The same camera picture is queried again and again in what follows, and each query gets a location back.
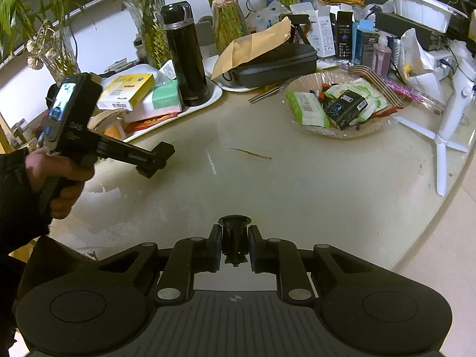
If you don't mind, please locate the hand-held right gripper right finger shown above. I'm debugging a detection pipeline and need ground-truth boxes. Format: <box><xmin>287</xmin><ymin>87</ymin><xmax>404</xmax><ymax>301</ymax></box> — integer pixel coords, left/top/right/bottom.
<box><xmin>248</xmin><ymin>224</ymin><xmax>376</xmax><ymax>303</ymax></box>

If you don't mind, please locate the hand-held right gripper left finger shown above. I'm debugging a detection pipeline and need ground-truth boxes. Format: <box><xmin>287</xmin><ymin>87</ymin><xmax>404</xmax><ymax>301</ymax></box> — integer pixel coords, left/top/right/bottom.
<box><xmin>95</xmin><ymin>224</ymin><xmax>224</xmax><ymax>306</ymax></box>

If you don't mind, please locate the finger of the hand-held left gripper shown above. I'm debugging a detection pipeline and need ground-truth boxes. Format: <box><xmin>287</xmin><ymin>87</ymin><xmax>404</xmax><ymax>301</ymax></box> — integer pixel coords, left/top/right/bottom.
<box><xmin>97</xmin><ymin>136</ymin><xmax>175</xmax><ymax>170</ymax></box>
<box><xmin>136</xmin><ymin>164</ymin><xmax>166</xmax><ymax>179</ymax></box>

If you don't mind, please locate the person's left forearm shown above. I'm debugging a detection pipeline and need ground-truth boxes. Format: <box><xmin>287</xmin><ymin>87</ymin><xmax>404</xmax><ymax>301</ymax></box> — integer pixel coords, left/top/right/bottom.
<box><xmin>0</xmin><ymin>148</ymin><xmax>53</xmax><ymax>268</ymax></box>

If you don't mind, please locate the person's left hand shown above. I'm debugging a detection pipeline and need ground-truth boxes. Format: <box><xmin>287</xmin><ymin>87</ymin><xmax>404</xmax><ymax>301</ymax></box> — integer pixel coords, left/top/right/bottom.
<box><xmin>24</xmin><ymin>147</ymin><xmax>95</xmax><ymax>226</ymax></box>

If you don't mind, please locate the orange packet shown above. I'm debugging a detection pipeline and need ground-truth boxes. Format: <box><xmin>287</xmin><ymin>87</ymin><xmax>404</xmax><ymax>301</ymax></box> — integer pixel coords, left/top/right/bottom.
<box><xmin>104</xmin><ymin>123</ymin><xmax>127</xmax><ymax>140</ymax></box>

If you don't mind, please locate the red flat packet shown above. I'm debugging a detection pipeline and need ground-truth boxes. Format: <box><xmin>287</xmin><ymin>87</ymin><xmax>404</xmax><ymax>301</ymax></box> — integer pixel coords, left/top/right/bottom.
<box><xmin>124</xmin><ymin>113</ymin><xmax>179</xmax><ymax>132</ymax></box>

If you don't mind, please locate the yellow white carton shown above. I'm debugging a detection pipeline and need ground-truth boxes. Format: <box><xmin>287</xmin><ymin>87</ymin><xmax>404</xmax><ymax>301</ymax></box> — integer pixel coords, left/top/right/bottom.
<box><xmin>97</xmin><ymin>73</ymin><xmax>155</xmax><ymax>111</ymax></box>

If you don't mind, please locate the glass vase with dried flowers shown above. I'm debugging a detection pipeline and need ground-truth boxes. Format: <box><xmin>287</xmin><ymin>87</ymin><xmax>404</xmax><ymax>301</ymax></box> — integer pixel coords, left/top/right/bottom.
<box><xmin>28</xmin><ymin>20</ymin><xmax>80</xmax><ymax>84</ymax></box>

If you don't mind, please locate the green tissue pack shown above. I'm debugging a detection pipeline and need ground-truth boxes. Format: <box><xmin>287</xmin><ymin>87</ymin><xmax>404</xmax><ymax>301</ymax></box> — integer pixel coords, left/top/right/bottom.
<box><xmin>151</xmin><ymin>79</ymin><xmax>184</xmax><ymax>114</ymax></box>

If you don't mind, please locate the white plastic packet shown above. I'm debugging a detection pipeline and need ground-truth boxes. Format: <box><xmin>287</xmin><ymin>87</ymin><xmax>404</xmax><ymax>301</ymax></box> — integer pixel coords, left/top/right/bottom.
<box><xmin>160</xmin><ymin>59</ymin><xmax>177</xmax><ymax>80</ymax></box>

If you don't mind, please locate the thin brown stick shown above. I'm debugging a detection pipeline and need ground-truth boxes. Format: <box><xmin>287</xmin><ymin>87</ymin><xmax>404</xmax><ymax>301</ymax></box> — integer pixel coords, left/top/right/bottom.
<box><xmin>227</xmin><ymin>147</ymin><xmax>272</xmax><ymax>160</ymax></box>

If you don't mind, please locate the white tray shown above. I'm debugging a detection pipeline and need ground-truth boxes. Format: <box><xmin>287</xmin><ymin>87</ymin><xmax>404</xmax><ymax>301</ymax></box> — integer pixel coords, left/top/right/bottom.
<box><xmin>123</xmin><ymin>78</ymin><xmax>224</xmax><ymax>142</ymax></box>

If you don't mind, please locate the black thermos bottle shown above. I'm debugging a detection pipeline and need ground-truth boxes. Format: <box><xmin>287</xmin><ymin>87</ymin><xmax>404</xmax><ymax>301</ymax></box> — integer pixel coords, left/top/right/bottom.
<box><xmin>161</xmin><ymin>1</ymin><xmax>209</xmax><ymax>107</ymax></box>

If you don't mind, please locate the glass vase with green stems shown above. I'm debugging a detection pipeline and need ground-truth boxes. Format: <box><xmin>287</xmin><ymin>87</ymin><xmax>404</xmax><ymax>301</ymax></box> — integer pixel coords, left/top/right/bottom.
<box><xmin>212</xmin><ymin>0</ymin><xmax>250</xmax><ymax>54</ymax></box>
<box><xmin>123</xmin><ymin>0</ymin><xmax>172</xmax><ymax>69</ymax></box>

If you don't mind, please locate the white plate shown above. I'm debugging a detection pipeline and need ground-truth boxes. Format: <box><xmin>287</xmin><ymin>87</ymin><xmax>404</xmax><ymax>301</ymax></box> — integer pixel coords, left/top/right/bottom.
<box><xmin>217</xmin><ymin>78</ymin><xmax>261</xmax><ymax>93</ymax></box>

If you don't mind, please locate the glass bowl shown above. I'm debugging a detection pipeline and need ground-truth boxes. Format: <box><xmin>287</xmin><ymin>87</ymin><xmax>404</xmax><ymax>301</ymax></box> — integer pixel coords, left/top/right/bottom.
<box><xmin>284</xmin><ymin>73</ymin><xmax>404</xmax><ymax>140</ymax></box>

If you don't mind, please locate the green wipes pack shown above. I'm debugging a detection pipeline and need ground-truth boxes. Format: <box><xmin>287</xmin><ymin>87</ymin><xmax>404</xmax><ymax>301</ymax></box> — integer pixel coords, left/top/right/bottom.
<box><xmin>286</xmin><ymin>92</ymin><xmax>330</xmax><ymax>127</ymax></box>

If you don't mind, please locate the brown paper envelope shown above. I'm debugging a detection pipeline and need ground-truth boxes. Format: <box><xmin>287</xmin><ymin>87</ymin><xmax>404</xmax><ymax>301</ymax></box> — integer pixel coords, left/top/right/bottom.
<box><xmin>211</xmin><ymin>17</ymin><xmax>292</xmax><ymax>80</ymax></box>

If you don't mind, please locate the black snack packet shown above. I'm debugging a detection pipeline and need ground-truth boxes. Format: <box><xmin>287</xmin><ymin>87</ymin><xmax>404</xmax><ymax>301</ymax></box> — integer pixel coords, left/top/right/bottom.
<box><xmin>323</xmin><ymin>89</ymin><xmax>369</xmax><ymax>131</ymax></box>

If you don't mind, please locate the black zip case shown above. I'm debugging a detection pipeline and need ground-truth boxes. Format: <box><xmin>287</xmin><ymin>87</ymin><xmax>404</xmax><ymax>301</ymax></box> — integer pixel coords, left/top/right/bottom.
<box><xmin>223</xmin><ymin>43</ymin><xmax>320</xmax><ymax>86</ymax></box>

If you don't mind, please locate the white green packet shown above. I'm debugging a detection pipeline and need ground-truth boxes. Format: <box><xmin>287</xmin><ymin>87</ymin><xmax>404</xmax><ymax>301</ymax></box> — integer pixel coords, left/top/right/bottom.
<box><xmin>325</xmin><ymin>78</ymin><xmax>389</xmax><ymax>120</ymax></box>

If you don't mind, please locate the small black tripod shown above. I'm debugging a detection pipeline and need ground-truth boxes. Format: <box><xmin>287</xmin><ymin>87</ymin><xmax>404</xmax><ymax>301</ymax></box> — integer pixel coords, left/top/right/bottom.
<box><xmin>288</xmin><ymin>14</ymin><xmax>311</xmax><ymax>45</ymax></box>

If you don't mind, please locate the white product box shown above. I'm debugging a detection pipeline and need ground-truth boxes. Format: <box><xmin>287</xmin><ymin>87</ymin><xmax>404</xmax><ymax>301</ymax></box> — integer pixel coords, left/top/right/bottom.
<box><xmin>290</xmin><ymin>3</ymin><xmax>335</xmax><ymax>58</ymax></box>

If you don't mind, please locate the pink clear plastic sleeve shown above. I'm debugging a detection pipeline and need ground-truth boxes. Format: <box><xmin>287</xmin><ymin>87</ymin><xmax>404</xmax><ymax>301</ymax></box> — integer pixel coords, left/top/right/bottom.
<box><xmin>385</xmin><ymin>78</ymin><xmax>445</xmax><ymax>114</ymax></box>

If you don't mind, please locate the pink soap bottle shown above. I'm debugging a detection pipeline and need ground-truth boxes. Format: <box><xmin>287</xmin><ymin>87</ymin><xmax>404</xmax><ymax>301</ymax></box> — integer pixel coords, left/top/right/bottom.
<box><xmin>372</xmin><ymin>32</ymin><xmax>394</xmax><ymax>79</ymax></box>

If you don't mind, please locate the black product box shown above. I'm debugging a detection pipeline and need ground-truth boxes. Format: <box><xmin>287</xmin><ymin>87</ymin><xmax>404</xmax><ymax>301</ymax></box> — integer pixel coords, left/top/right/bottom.
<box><xmin>336</xmin><ymin>10</ymin><xmax>358</xmax><ymax>59</ymax></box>

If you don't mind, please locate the white gimbal tripod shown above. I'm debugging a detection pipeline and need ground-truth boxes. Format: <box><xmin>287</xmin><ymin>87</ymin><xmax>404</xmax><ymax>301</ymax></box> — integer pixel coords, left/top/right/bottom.
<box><xmin>393</xmin><ymin>41</ymin><xmax>476</xmax><ymax>196</ymax></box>

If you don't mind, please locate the blue product box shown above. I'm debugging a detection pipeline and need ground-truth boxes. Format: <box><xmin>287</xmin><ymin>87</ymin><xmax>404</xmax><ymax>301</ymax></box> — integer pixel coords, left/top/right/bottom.
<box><xmin>355</xmin><ymin>20</ymin><xmax>374</xmax><ymax>65</ymax></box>

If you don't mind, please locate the white plastic bag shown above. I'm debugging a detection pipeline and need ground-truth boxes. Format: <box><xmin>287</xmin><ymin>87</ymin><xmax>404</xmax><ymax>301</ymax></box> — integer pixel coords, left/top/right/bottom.
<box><xmin>400</xmin><ymin>28</ymin><xmax>447</xmax><ymax>90</ymax></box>

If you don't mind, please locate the black flat device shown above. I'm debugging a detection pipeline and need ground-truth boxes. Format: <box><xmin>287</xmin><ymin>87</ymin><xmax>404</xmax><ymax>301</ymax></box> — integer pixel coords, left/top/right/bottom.
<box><xmin>375</xmin><ymin>11</ymin><xmax>452</xmax><ymax>51</ymax></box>

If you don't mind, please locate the white plastic container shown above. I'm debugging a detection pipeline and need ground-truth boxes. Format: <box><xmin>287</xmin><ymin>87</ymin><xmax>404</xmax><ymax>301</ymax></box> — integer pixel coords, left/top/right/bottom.
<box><xmin>387</xmin><ymin>0</ymin><xmax>467</xmax><ymax>32</ymax></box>

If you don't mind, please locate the beige drawstring pouch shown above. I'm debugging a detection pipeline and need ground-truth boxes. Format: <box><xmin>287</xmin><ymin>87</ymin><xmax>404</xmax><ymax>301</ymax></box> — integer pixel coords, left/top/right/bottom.
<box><xmin>87</xmin><ymin>109</ymin><xmax>123</xmax><ymax>131</ymax></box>

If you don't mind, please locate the rainbow ribbon cable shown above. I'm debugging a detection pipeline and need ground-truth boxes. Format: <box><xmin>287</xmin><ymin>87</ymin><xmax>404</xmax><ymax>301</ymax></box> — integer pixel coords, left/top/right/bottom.
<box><xmin>248</xmin><ymin>85</ymin><xmax>283</xmax><ymax>104</ymax></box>
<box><xmin>347</xmin><ymin>65</ymin><xmax>404</xmax><ymax>108</ymax></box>

